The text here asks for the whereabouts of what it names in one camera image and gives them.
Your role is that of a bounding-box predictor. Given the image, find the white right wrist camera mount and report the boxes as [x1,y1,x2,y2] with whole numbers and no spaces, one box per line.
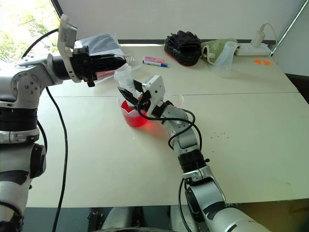
[141,75,167,117]

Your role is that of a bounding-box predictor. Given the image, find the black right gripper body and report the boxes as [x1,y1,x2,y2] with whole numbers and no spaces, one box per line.
[135,91,152,114]

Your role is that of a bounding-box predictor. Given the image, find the white power strip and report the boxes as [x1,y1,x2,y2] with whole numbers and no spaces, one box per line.
[233,43,271,57]

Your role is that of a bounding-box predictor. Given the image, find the green cloth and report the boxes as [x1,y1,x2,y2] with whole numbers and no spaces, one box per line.
[200,38,240,66]

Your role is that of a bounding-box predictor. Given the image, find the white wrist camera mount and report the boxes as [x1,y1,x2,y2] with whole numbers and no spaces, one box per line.
[57,14,80,84]
[141,75,167,117]

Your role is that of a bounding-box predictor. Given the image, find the grey window frame bar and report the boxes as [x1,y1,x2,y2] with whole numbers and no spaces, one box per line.
[269,0,309,57]

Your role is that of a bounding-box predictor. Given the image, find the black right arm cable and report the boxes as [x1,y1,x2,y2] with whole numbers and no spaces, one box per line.
[137,107,203,232]

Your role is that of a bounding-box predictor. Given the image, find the black red work gloves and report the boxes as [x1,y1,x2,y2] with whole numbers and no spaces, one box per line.
[164,30,202,68]

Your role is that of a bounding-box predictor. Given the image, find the clear plastic measuring jug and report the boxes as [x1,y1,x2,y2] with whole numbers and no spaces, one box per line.
[208,41,239,78]

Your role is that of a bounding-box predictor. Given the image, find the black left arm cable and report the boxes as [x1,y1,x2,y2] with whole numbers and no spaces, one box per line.
[21,28,69,232]

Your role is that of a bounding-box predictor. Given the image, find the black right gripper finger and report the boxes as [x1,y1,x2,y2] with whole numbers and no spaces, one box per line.
[117,86,139,107]
[131,79,144,94]

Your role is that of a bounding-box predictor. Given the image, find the empty clear plastic cup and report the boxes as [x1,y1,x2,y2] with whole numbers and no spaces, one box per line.
[165,94,184,107]

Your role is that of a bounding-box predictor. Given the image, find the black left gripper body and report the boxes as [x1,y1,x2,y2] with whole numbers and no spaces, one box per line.
[70,45,98,88]

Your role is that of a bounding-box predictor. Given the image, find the clear cup with red liquid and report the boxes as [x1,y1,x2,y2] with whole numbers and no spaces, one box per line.
[116,94,150,128]

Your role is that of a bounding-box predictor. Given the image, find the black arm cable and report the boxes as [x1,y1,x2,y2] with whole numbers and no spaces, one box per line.
[137,107,203,232]
[21,28,69,232]

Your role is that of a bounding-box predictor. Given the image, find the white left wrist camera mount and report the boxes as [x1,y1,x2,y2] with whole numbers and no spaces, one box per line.
[57,14,80,84]

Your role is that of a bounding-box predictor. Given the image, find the clear plastic bag dark contents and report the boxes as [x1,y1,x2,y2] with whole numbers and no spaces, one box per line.
[74,32,136,85]

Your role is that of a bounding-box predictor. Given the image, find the white plug adapter with cable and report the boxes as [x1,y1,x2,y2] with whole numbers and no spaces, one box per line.
[250,23,279,47]

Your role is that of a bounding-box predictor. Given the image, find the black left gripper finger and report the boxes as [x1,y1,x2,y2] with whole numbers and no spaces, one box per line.
[89,53,127,68]
[92,64,124,73]

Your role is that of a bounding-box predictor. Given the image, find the white marker blue cap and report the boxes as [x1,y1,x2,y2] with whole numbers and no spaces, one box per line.
[142,60,170,68]

